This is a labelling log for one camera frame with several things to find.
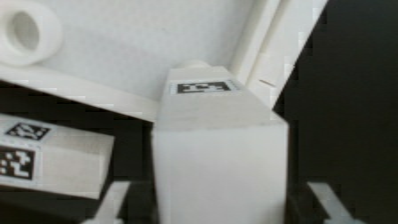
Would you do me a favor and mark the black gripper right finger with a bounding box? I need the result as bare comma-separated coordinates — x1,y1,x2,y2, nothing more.
286,181,366,224

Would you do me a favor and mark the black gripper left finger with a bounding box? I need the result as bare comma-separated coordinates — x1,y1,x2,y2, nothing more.
82,181,157,224

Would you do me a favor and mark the white desk leg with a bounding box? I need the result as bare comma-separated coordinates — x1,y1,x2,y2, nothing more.
0,113,116,199
153,61,288,224

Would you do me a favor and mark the white desk leg front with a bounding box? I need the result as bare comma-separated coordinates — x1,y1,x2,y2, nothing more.
153,61,288,224

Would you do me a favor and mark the white desk tabletop panel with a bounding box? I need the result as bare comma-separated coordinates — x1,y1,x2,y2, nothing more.
0,0,329,120

